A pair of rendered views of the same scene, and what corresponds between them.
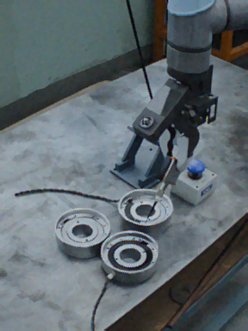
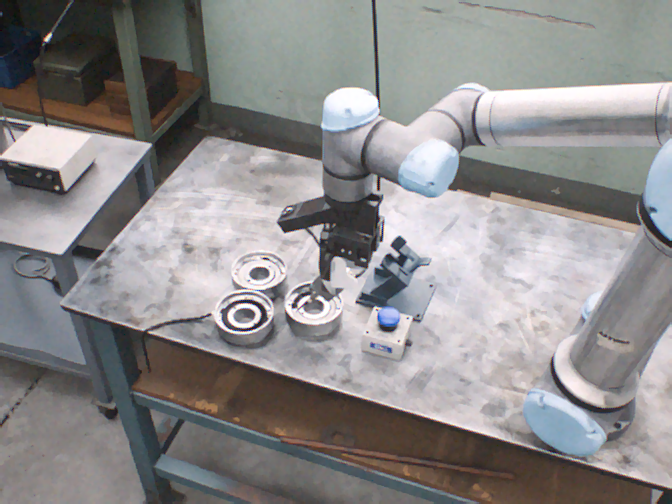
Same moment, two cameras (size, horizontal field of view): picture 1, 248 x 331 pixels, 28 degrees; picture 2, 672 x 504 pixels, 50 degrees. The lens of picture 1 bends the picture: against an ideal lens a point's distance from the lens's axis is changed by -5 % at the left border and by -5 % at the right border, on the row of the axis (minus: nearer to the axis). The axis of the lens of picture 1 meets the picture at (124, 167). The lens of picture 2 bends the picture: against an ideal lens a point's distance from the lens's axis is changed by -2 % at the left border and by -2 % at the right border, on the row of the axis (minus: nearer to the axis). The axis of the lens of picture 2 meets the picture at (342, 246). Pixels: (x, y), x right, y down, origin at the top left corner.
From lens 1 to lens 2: 1.00 m
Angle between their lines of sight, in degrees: 48
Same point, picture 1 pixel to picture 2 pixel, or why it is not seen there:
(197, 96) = (352, 229)
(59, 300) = (178, 295)
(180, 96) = (318, 210)
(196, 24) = (326, 142)
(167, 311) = (304, 431)
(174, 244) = (292, 350)
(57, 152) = not seen: hidden behind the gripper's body
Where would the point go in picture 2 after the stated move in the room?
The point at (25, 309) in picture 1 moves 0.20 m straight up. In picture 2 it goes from (156, 279) to (140, 197)
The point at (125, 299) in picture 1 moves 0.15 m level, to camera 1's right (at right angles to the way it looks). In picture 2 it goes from (199, 337) to (226, 401)
